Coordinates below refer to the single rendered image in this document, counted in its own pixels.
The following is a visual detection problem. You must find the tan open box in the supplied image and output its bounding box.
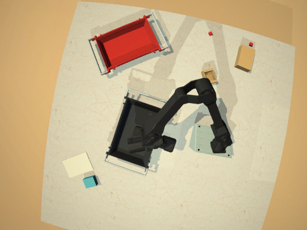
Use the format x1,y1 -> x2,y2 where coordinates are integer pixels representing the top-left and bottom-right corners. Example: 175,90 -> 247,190
201,68 -> 217,84

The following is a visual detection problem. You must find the teal cube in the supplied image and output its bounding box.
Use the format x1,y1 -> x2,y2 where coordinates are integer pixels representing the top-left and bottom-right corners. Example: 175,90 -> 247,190
83,175 -> 98,188

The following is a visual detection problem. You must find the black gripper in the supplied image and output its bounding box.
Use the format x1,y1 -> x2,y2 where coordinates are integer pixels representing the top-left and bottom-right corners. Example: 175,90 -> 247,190
131,126 -> 176,153

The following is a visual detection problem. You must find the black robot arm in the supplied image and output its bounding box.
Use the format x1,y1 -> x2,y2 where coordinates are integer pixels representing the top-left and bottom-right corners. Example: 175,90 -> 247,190
127,78 -> 233,154

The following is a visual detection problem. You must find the tan rectangular block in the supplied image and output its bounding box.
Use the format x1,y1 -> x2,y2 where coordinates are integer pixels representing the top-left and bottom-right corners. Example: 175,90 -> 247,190
234,44 -> 256,72

